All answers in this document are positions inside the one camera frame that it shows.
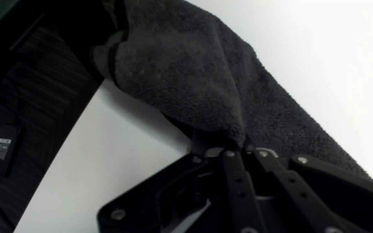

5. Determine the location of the black towel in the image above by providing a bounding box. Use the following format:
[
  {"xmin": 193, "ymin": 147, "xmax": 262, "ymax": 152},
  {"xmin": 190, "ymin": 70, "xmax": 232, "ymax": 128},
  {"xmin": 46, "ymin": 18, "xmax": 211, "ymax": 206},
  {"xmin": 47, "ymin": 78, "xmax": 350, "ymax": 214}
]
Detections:
[{"xmin": 91, "ymin": 0, "xmax": 373, "ymax": 182}]

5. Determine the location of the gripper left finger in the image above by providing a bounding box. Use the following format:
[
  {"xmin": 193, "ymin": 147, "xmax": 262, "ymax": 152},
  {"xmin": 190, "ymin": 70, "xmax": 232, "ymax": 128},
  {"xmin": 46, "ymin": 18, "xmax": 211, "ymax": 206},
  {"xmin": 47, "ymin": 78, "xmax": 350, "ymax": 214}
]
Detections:
[{"xmin": 97, "ymin": 129, "xmax": 265, "ymax": 233}]

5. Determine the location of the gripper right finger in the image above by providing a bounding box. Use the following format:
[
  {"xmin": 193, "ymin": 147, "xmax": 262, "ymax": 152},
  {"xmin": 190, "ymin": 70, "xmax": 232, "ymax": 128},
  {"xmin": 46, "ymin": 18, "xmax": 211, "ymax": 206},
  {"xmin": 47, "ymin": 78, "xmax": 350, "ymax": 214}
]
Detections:
[{"xmin": 244, "ymin": 142, "xmax": 373, "ymax": 233}]

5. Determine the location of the black power brick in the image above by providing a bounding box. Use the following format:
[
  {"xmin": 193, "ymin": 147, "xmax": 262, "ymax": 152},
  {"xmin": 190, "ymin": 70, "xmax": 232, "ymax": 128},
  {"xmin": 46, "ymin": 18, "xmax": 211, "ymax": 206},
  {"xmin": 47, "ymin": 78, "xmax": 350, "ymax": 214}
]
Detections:
[{"xmin": 0, "ymin": 125, "xmax": 22, "ymax": 177}]

